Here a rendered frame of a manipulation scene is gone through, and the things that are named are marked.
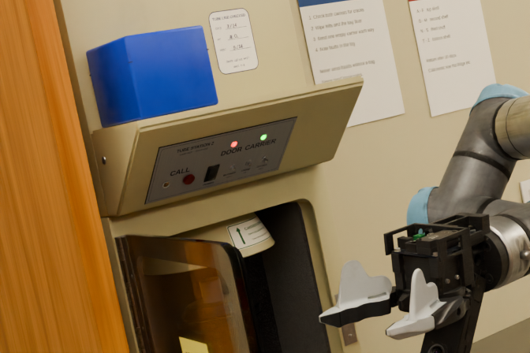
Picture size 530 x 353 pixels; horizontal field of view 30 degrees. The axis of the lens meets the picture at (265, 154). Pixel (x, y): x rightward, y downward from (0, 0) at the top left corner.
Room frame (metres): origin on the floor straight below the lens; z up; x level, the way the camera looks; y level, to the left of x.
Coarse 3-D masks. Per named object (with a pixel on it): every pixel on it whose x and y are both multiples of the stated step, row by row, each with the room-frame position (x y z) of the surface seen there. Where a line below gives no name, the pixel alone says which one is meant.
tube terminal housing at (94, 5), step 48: (96, 0) 1.15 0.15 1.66; (144, 0) 1.18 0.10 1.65; (192, 0) 1.22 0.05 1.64; (240, 0) 1.26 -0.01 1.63; (288, 0) 1.30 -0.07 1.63; (288, 48) 1.29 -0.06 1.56; (240, 96) 1.24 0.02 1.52; (96, 192) 1.13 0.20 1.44; (240, 192) 1.23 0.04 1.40; (288, 192) 1.27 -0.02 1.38; (336, 240) 1.30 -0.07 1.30; (336, 288) 1.29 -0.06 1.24; (336, 336) 1.32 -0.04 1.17
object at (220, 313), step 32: (160, 256) 1.00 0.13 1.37; (192, 256) 0.92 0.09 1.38; (224, 256) 0.85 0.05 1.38; (160, 288) 1.02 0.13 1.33; (192, 288) 0.93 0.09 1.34; (224, 288) 0.86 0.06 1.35; (160, 320) 1.04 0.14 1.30; (192, 320) 0.95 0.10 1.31; (224, 320) 0.87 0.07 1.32; (160, 352) 1.06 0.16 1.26; (224, 352) 0.89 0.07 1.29; (256, 352) 0.84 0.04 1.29
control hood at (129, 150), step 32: (288, 96) 1.14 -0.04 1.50; (320, 96) 1.17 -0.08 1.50; (352, 96) 1.21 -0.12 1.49; (128, 128) 1.04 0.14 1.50; (160, 128) 1.05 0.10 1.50; (192, 128) 1.08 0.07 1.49; (224, 128) 1.11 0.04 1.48; (320, 128) 1.22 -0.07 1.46; (96, 160) 1.12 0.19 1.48; (128, 160) 1.06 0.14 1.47; (288, 160) 1.22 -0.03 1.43; (320, 160) 1.27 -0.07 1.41; (128, 192) 1.08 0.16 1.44; (192, 192) 1.15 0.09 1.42
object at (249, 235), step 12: (240, 216) 1.26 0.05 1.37; (252, 216) 1.29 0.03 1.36; (204, 228) 1.24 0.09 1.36; (216, 228) 1.24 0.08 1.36; (228, 228) 1.24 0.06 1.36; (240, 228) 1.25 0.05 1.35; (252, 228) 1.27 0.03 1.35; (264, 228) 1.30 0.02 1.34; (216, 240) 1.23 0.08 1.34; (228, 240) 1.24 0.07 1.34; (240, 240) 1.24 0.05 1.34; (252, 240) 1.25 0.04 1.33; (264, 240) 1.27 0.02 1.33; (252, 252) 1.24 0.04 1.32
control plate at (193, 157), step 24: (288, 120) 1.17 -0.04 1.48; (192, 144) 1.09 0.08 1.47; (216, 144) 1.12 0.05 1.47; (240, 144) 1.14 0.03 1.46; (264, 144) 1.17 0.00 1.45; (168, 168) 1.10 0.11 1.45; (192, 168) 1.12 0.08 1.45; (240, 168) 1.17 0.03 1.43; (264, 168) 1.20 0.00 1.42; (168, 192) 1.12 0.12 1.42
